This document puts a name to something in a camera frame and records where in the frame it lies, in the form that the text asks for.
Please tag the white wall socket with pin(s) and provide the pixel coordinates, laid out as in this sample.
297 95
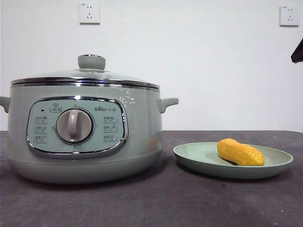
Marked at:
289 15
89 13

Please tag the glass lid with green knob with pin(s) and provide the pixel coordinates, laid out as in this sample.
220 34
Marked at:
92 62

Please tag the grey steamer dial knob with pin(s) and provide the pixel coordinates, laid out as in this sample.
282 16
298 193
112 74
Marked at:
74 125

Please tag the pale green electric steamer pot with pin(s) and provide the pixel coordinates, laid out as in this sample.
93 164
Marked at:
142 118

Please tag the pale green round plate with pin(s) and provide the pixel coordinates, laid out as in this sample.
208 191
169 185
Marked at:
196 160

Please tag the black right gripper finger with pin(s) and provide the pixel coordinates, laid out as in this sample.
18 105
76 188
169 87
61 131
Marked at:
299 53

